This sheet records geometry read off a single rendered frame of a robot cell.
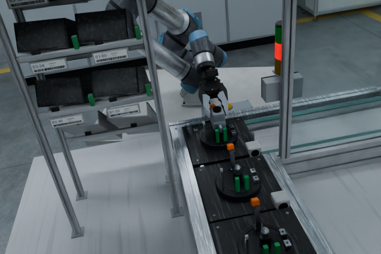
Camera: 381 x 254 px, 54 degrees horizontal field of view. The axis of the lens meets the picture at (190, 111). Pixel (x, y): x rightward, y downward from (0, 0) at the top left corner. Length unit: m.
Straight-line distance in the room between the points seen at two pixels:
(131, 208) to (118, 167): 0.24
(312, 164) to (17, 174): 2.38
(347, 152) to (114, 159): 0.88
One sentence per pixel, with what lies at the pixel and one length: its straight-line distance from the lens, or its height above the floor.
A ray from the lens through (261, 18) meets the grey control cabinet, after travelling 4.53.
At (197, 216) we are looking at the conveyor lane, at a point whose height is 0.95.
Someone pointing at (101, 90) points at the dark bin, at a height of 1.32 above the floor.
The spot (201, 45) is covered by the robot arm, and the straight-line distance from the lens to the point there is 1.44.
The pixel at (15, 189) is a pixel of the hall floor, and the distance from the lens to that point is 3.09.
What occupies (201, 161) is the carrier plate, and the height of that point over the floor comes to 0.97.
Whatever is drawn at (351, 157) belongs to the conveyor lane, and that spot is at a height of 0.91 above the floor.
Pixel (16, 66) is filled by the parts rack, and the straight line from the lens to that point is 1.00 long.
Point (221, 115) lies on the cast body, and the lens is 1.31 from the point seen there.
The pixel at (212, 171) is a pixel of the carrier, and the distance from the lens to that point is 1.25.
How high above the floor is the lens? 1.79
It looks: 32 degrees down
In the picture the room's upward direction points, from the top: 7 degrees counter-clockwise
